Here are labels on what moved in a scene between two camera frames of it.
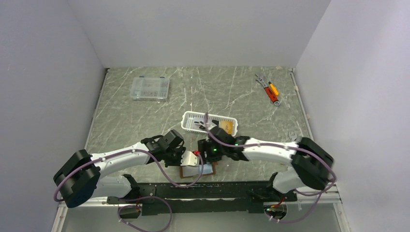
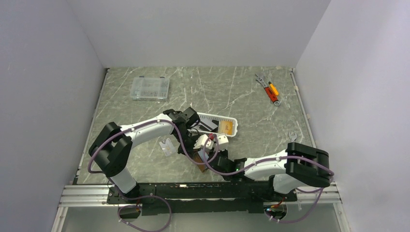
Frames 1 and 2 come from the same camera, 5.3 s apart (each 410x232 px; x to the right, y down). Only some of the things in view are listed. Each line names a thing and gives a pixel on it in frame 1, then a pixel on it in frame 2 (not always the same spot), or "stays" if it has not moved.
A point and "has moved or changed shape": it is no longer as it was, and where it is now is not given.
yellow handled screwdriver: x=273 y=88 stays
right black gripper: x=204 y=145 -> x=225 y=152
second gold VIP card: x=226 y=126 stays
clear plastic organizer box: x=150 y=89 stays
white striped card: x=200 y=124 -> x=208 y=123
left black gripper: x=178 y=163 -> x=190 y=149
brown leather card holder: x=190 y=171 has moved or changed shape
